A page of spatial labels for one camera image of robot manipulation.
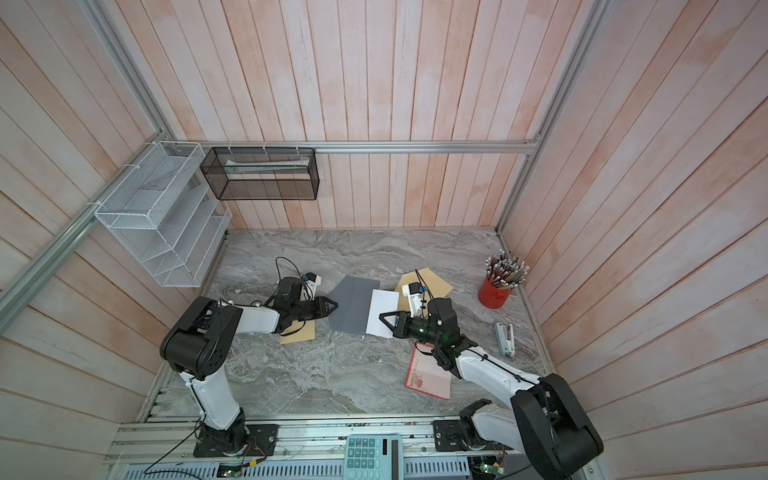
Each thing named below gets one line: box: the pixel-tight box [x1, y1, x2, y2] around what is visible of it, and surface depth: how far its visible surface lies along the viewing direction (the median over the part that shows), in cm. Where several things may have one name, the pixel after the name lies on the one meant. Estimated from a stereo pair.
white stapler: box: [495, 322, 515, 357], surface depth 90 cm
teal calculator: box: [343, 434, 404, 480], surface depth 71 cm
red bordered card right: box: [404, 341, 452, 401], surface depth 83 cm
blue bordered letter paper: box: [366, 289, 400, 339], surface depth 82 cm
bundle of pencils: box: [485, 249, 530, 290], surface depth 89 cm
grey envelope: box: [327, 275, 381, 336], surface depth 101 cm
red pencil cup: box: [478, 275, 513, 309], surface depth 99 cm
